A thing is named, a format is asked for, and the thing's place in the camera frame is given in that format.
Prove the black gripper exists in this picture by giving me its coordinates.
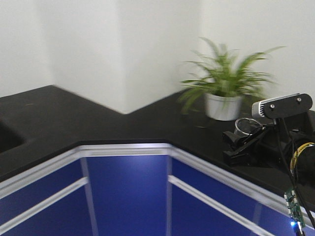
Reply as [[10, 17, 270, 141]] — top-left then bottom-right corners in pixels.
[[222, 112, 312, 167]]

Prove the clear glass beaker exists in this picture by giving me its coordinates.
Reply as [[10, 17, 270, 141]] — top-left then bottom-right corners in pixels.
[[234, 118, 263, 137]]

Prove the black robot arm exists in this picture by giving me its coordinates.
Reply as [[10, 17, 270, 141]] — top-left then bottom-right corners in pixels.
[[222, 113, 315, 188]]

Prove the black bench sink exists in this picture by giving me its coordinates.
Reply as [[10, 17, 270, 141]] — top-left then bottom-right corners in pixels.
[[0, 120, 26, 153]]

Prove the white plant pot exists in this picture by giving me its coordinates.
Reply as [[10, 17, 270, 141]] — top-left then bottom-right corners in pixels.
[[204, 93, 243, 121]]

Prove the green potted plant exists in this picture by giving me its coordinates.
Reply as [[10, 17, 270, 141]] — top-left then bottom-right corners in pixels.
[[178, 37, 284, 114]]

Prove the blue cabinet with silver trim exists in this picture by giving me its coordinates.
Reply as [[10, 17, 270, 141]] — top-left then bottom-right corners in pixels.
[[0, 142, 315, 236]]

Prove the green circuit board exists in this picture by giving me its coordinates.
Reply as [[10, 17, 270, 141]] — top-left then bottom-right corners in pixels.
[[284, 188, 305, 228]]

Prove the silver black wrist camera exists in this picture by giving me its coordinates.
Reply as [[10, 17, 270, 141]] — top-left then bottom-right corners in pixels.
[[252, 93, 313, 119]]

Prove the black camera cable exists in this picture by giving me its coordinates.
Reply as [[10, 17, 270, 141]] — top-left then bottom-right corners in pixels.
[[277, 118, 315, 228]]

